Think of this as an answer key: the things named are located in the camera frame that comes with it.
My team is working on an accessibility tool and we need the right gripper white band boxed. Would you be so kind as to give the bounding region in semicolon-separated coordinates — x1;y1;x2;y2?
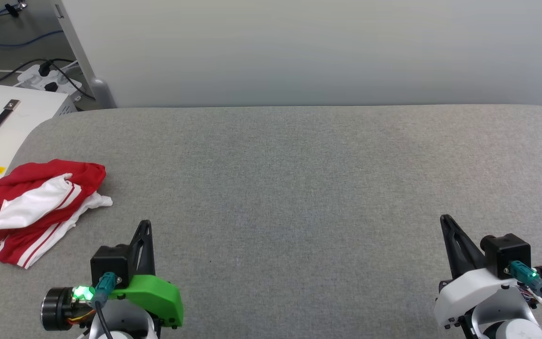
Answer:
434;215;542;330

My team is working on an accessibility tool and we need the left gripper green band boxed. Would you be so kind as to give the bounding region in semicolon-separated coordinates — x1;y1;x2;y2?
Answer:
40;220;184;331

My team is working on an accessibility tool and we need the red and white basketball jersey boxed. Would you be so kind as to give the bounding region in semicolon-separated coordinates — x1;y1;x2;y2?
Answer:
0;159;113;270

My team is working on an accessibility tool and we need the white power strip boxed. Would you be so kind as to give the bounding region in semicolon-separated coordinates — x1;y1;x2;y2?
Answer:
17;64;83;102

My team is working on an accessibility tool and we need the left arm cable teal connector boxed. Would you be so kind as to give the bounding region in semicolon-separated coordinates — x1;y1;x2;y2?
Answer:
92;272;114;339

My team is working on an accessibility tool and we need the arm cable teal connector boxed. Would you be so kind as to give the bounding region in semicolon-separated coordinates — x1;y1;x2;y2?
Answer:
92;272;114;339
508;260;542;330

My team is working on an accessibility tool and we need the right arm cable teal connector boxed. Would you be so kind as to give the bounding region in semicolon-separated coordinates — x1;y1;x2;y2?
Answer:
508;260;542;330

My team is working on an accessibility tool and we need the white equipment box black handle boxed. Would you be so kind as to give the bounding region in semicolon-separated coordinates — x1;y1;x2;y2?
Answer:
0;84;78;212

